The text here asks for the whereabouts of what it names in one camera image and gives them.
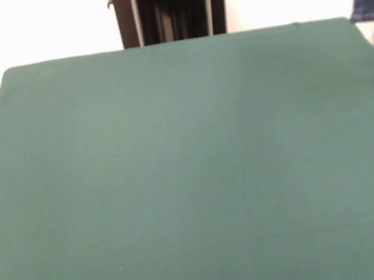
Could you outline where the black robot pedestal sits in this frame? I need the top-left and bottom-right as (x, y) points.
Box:
(106, 0), (238, 52)

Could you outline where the dark green table cloth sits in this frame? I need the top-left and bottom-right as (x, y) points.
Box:
(0, 11), (374, 280)

